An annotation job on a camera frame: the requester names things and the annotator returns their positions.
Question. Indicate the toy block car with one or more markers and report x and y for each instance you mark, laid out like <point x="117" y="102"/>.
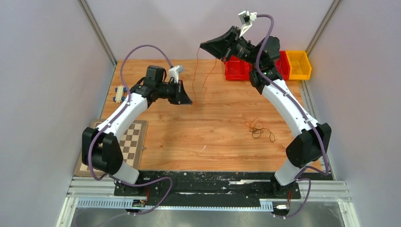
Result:
<point x="120" y="94"/>

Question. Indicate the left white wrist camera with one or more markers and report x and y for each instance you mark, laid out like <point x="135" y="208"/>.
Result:
<point x="174" y="73"/>

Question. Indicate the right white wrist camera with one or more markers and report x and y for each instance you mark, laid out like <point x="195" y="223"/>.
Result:
<point x="246" y="19"/>

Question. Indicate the slotted cable duct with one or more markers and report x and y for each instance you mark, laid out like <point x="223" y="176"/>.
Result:
<point x="130" y="204"/>

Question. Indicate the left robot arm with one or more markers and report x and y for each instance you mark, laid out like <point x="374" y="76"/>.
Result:
<point x="101" y="145"/>

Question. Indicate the aluminium frame rail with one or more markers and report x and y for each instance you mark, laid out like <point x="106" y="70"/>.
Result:
<point x="321" y="190"/>

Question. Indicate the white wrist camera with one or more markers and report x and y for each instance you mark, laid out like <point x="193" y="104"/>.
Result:
<point x="174" y="73"/>
<point x="246" y="19"/>

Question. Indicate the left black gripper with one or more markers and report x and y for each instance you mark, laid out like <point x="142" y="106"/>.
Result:
<point x="181" y="96"/>

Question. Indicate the right red bin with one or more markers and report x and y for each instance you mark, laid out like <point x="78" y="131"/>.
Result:
<point x="282" y="65"/>

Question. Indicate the wooden chessboard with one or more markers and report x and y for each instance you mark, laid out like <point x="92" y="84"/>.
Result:
<point x="131" y="144"/>

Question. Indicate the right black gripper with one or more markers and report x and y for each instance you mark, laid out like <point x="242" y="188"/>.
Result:
<point x="221" y="47"/>

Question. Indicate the yellow bin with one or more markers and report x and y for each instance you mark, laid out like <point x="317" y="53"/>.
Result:
<point x="300" y="67"/>

